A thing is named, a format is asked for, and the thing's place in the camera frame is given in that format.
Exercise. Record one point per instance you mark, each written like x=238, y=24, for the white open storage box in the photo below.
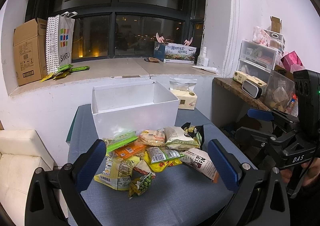
x=132, y=107

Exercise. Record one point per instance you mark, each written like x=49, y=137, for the printed tissue box on sill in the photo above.
x=174, y=53

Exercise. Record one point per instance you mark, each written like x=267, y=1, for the yellow red-text snack bag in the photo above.
x=160, y=166

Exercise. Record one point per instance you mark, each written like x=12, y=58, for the white Sanfu shopping bag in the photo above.
x=59, y=38

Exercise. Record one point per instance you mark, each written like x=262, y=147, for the yellow barcode snack bag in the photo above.
x=117, y=173

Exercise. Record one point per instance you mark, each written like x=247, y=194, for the white lotion bottle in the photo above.
x=202, y=59

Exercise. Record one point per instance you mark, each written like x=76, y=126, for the cream leather sofa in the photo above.
x=22, y=152

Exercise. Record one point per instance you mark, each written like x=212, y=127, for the pale green white snack bag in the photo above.
x=178, y=139

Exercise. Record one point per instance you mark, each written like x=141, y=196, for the black green snack bag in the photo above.
x=195, y=132

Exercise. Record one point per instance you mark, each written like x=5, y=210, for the white red printed snack bag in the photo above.
x=201, y=162

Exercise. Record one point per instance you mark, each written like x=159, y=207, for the person's right hand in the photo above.
x=311, y=174

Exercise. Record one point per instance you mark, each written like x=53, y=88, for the beige orange-edged snack packet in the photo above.
x=143, y=168

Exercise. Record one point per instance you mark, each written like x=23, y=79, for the green barcode seed packet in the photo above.
x=162, y=154

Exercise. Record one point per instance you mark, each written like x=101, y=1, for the beige small carton box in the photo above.
x=250, y=84

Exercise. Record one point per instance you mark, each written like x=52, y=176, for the clear plastic drawer unit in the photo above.
x=256, y=60

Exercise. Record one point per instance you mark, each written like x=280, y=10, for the brown cardboard box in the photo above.
x=29, y=44

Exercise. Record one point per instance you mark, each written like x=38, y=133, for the pink gift box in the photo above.
x=292, y=62

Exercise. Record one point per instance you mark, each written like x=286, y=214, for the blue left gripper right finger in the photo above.
x=228, y=167

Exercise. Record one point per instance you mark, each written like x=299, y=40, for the green sachets on sill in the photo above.
x=63, y=72

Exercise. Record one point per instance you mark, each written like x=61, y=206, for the round rice cracker pack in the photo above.
x=152, y=137

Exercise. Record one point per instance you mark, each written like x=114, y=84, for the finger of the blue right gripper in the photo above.
x=260, y=114

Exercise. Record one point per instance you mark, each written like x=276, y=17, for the orange snack packet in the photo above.
x=130, y=149

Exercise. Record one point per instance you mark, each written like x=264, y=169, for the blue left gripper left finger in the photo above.
x=77, y=177

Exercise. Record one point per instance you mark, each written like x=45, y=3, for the green pea snack packet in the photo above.
x=139, y=185

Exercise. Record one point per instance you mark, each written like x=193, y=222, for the wooden side table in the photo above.
x=236, y=89

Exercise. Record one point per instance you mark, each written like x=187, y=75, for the clear acrylic container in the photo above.
x=279, y=92

